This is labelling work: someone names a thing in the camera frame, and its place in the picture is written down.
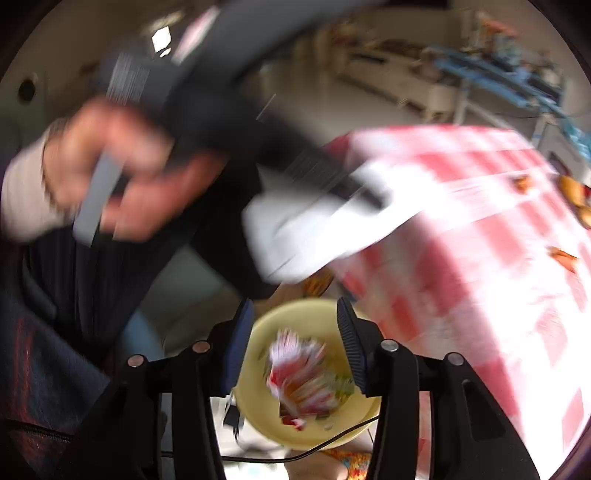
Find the red snack wrapper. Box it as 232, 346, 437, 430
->
266, 329, 355, 431

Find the small orange peel scrap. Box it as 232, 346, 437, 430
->
548, 246, 579, 274

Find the orange peel piece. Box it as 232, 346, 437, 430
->
512, 175, 535, 195

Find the yellow plastic trash basin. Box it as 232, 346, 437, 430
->
233, 299, 381, 450

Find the person's left hand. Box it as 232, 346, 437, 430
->
43, 98, 225, 242

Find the yellow floral slipper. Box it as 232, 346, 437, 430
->
325, 449, 372, 480

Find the red white checkered tablecloth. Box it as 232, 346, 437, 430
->
329, 125, 590, 479

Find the cream TV cabinet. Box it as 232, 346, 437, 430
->
332, 46, 458, 123

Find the woven fruit basket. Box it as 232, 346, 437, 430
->
557, 175, 591, 230

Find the yellow mango fruit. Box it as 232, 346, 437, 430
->
558, 175, 590, 208

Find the blue white study desk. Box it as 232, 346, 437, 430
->
431, 33, 570, 139

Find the black cable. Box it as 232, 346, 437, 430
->
158, 414, 382, 464

